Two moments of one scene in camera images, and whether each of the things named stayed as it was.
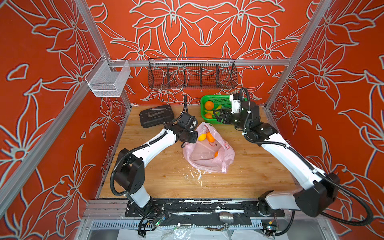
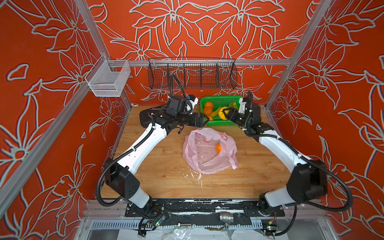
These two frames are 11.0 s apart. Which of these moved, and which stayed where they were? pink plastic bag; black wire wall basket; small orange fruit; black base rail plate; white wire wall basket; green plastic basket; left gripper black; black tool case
Moved: small orange fruit; pink plastic bag; left gripper black
Stayed: black tool case; black base rail plate; green plastic basket; white wire wall basket; black wire wall basket
